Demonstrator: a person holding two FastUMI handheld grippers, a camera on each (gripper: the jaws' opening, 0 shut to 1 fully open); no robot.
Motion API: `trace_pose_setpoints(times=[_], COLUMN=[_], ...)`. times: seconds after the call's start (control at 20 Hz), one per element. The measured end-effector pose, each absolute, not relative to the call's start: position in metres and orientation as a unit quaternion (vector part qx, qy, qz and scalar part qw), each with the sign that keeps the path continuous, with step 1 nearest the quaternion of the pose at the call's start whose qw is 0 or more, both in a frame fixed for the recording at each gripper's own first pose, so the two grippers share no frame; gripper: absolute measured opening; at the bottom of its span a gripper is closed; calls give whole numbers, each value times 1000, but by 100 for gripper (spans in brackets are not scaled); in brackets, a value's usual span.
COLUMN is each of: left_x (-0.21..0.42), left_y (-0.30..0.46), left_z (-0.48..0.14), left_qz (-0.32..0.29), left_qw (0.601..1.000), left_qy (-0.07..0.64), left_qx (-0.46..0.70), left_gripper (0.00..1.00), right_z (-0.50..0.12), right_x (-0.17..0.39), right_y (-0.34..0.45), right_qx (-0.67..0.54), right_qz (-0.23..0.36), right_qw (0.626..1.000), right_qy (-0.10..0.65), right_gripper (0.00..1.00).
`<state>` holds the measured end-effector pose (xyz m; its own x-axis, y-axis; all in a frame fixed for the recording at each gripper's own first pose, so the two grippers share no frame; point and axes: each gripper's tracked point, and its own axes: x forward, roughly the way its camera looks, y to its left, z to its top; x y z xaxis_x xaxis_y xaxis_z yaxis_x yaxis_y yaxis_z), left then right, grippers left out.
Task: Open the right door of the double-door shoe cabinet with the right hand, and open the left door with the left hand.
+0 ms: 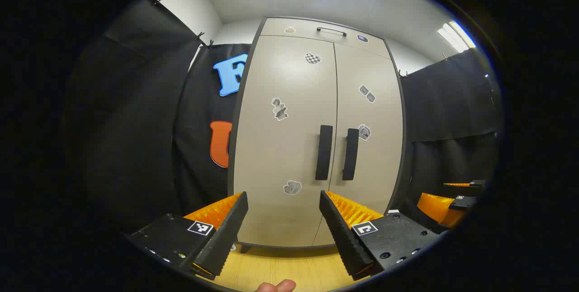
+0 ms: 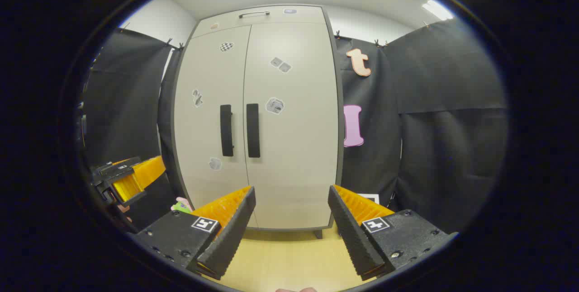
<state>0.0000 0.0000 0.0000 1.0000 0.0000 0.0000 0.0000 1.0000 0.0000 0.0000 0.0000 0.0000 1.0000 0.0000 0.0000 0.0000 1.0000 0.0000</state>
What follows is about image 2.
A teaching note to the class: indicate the white printed card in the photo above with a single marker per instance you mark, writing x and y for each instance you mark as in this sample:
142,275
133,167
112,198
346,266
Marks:
368,198

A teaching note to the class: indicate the black backdrop cloth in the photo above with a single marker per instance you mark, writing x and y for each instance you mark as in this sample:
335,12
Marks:
443,147

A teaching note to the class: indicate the small pink toy figure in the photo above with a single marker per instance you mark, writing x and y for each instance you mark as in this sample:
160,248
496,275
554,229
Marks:
182,206

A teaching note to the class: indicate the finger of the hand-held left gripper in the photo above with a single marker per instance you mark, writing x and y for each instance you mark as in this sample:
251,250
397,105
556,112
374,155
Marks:
151,170
127,188

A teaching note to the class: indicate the ceiling light panel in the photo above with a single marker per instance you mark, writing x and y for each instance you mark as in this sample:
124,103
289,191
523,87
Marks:
438,10

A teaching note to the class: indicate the grey shoe cabinet door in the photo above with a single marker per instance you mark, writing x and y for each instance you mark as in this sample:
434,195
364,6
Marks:
294,147
203,129

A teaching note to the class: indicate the grey double-door shoe cabinet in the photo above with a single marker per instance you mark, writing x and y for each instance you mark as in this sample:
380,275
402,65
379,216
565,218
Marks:
340,138

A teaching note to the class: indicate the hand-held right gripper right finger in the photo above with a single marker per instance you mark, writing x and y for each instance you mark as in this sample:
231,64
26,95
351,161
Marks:
355,237

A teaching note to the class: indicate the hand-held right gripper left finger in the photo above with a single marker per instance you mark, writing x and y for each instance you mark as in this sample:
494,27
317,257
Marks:
230,237

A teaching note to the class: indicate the grey cabinet drawer front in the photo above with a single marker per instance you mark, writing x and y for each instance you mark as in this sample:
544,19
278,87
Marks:
294,17

